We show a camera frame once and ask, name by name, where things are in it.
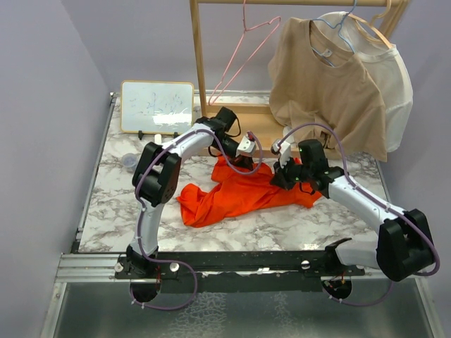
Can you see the blue wire hanger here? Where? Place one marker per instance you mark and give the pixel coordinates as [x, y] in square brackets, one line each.
[338, 27]

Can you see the orange t-shirt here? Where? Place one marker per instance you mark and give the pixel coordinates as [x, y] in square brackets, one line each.
[236, 195]

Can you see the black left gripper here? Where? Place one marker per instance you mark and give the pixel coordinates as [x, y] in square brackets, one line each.
[242, 160]

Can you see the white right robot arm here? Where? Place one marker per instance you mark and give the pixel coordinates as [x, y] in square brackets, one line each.
[403, 246]

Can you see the white marker pen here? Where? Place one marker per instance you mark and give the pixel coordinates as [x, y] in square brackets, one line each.
[158, 139]

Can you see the pink wire hanger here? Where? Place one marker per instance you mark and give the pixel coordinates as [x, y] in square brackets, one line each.
[253, 38]

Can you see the small clear plastic cup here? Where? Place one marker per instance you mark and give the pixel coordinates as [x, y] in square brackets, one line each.
[129, 161]

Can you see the black mounting rail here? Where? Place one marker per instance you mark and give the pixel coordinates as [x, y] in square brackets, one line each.
[234, 271]

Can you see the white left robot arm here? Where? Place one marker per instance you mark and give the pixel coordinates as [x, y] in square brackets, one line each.
[157, 172]

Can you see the wooden hanger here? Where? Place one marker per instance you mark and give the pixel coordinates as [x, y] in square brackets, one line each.
[368, 30]

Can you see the beige t-shirt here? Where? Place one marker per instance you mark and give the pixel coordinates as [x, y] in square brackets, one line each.
[324, 92]

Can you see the aluminium table frame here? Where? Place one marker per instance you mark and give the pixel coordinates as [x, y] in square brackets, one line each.
[88, 301]

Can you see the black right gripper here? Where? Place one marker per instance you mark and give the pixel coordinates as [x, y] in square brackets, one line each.
[280, 177]

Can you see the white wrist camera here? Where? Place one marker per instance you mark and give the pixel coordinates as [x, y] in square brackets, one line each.
[283, 150]
[247, 146]

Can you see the small whiteboard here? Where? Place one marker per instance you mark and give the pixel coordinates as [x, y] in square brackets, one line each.
[153, 107]

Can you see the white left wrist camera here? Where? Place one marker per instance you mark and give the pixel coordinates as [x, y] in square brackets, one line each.
[247, 146]

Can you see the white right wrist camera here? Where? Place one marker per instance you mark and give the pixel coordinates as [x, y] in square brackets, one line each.
[283, 150]

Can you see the wooden clothes rack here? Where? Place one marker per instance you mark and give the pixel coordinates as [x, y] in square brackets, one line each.
[259, 115]

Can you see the white t-shirt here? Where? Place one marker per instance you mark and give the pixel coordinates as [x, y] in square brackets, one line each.
[388, 71]

